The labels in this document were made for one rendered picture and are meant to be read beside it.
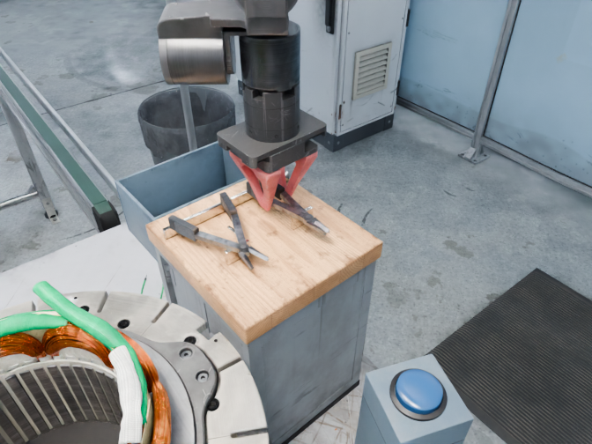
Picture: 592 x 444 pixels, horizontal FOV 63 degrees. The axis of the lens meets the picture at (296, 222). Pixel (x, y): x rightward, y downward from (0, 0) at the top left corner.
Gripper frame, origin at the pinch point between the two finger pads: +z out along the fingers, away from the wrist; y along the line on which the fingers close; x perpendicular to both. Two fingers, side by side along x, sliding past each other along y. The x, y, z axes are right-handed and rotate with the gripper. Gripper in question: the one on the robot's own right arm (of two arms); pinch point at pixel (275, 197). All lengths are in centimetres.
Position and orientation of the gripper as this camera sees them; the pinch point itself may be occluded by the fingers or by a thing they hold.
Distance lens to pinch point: 57.1
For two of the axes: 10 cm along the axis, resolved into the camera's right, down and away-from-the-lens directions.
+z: 0.0, 7.6, 6.5
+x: 6.5, 4.9, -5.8
